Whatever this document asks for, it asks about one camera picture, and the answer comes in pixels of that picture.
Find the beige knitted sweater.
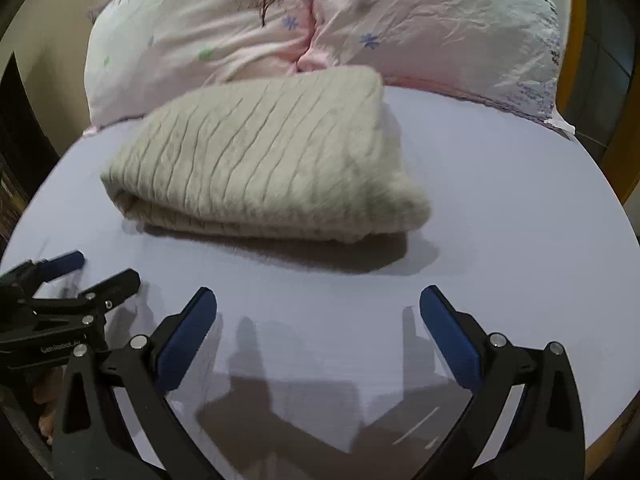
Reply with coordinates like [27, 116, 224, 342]
[101, 66, 430, 243]

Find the person's hand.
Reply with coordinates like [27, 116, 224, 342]
[34, 366, 65, 446]

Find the lavender bed sheet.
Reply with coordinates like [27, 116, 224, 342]
[2, 88, 639, 479]

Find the pink floral pillow left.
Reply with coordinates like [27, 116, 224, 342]
[84, 0, 314, 129]

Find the pink floral pillow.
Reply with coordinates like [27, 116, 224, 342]
[298, 0, 573, 131]
[84, 0, 314, 129]

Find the pink floral pillow right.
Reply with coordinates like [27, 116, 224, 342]
[298, 0, 573, 131]

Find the wooden bed frame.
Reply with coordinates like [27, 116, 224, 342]
[556, 0, 639, 203]

